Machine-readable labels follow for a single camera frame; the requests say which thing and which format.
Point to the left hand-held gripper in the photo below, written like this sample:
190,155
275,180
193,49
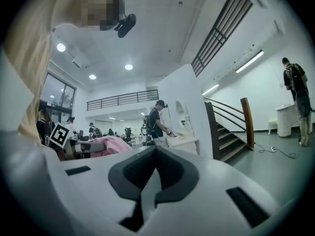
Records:
59,134

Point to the pink clothes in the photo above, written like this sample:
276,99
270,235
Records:
113,144

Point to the white dressing table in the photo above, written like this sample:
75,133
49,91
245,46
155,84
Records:
183,141

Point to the white stool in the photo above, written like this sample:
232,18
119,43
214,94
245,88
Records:
272,122

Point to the tube ceiling light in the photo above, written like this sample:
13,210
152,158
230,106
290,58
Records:
249,61
210,89

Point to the black head camera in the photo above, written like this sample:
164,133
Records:
126,26

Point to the black barred railing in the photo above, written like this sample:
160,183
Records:
221,33

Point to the white power strip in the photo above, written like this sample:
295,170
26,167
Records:
272,148

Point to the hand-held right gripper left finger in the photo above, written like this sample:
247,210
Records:
130,173

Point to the black mezzanine railing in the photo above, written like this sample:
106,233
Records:
123,98

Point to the black office chair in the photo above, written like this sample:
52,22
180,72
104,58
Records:
128,134

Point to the large dark window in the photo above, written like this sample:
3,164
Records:
56,92

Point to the round ceiling light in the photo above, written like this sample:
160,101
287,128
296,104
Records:
92,76
61,47
128,67

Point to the dark staircase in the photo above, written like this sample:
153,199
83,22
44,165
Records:
226,141

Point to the brown wooden stair post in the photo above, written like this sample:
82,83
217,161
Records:
247,122

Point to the ceiling air vent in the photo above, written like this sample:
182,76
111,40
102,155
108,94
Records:
80,61

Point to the white partition panel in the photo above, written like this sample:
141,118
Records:
192,95

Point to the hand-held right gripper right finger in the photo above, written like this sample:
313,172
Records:
178,173

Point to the person's beige shirt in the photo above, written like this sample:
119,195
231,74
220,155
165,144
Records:
32,45

